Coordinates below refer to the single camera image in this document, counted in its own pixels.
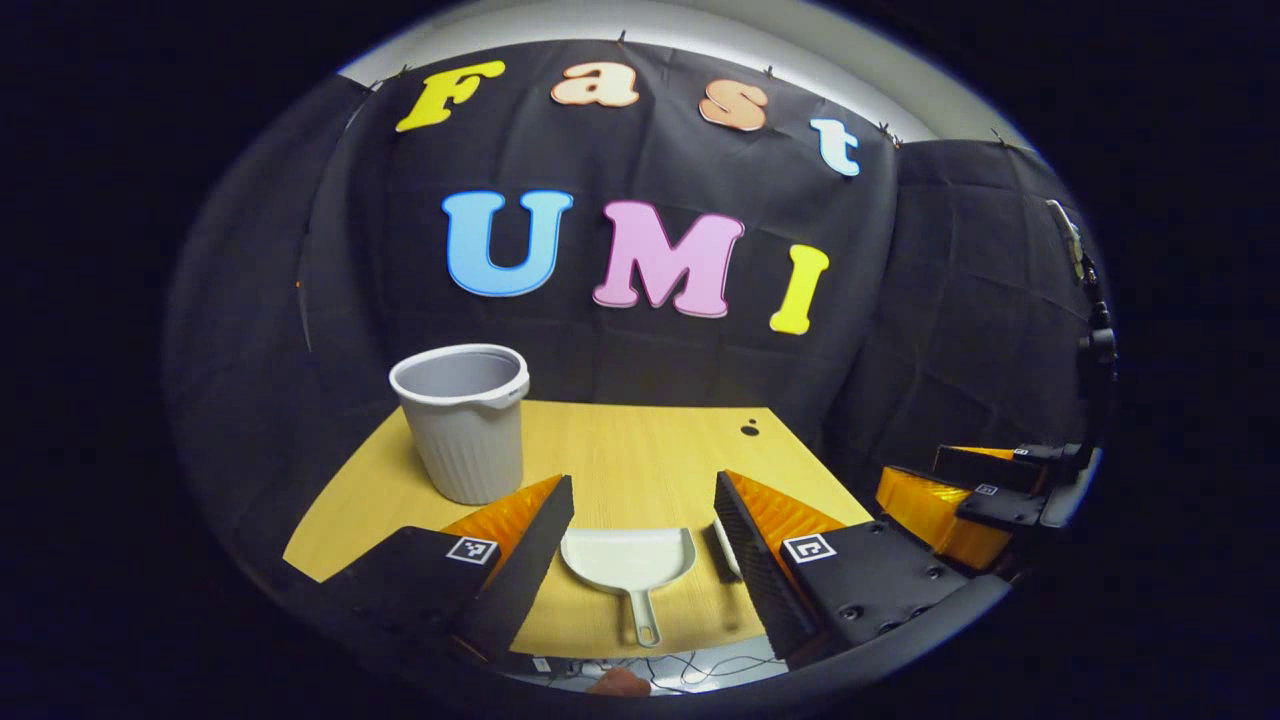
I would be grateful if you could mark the small white broom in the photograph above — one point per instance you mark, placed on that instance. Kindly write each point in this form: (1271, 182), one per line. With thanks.
(728, 550)

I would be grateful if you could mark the reddish rounded object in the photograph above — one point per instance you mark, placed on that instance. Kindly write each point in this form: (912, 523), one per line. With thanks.
(618, 682)

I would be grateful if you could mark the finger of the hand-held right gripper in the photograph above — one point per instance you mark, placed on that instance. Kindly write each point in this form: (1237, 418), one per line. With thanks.
(930, 510)
(985, 465)

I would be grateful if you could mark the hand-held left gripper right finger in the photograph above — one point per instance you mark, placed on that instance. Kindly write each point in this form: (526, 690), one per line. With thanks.
(760, 570)

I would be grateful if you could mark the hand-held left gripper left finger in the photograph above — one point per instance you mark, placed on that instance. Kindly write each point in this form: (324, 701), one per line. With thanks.
(530, 570)

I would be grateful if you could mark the black backdrop cloth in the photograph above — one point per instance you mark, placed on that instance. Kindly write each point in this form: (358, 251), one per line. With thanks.
(650, 365)

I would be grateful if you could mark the grey ribbed garbage bin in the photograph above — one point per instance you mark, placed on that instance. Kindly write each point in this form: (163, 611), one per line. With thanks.
(465, 450)

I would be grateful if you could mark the white plastic dustpan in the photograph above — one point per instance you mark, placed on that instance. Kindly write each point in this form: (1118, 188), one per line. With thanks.
(625, 560)

